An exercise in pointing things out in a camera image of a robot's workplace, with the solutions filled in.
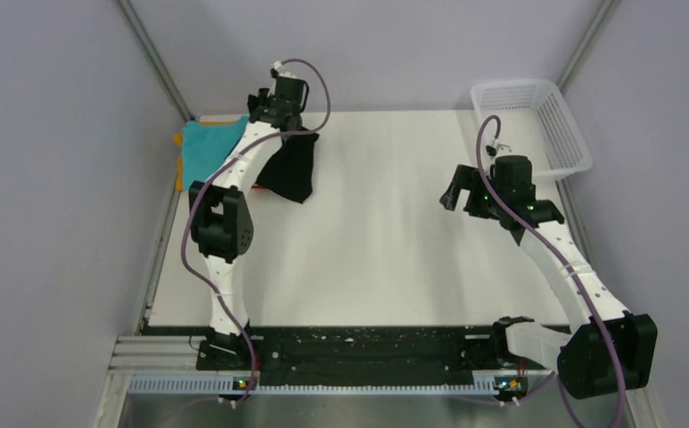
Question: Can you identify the white slotted cable duct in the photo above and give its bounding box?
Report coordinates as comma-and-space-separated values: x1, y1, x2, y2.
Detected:
127, 374, 525, 396

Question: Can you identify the purple cable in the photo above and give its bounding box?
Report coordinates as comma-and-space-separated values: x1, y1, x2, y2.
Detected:
476, 115, 628, 428
179, 57, 332, 408

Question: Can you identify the black t-shirt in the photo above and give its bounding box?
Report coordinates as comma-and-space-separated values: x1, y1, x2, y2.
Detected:
254, 133, 319, 204

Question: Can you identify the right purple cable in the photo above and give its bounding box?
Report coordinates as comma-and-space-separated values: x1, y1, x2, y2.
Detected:
476, 115, 628, 428

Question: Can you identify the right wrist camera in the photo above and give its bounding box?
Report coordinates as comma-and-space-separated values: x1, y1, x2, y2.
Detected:
485, 139, 512, 158

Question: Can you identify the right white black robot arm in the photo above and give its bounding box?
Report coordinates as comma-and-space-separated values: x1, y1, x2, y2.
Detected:
439, 155, 658, 399

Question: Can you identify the white plastic basket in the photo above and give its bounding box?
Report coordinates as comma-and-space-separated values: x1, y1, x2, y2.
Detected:
470, 78, 593, 181

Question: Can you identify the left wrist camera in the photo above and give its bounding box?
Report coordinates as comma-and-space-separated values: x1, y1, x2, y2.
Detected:
270, 61, 297, 78

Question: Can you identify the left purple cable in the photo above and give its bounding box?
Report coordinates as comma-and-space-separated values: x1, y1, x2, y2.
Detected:
179, 57, 332, 408

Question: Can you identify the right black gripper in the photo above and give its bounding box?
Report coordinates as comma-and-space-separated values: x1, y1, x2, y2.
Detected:
441, 164, 508, 220

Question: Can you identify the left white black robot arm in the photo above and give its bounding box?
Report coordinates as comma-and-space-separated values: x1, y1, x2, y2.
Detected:
189, 73, 319, 369

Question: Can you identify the folded cyan t-shirt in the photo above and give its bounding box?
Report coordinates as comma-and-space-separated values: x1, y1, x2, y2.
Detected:
179, 115, 250, 188

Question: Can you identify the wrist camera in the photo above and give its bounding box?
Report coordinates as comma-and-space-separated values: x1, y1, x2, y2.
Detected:
270, 61, 297, 78
485, 139, 512, 158

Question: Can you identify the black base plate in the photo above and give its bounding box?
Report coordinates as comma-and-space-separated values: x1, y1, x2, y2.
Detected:
196, 325, 549, 391

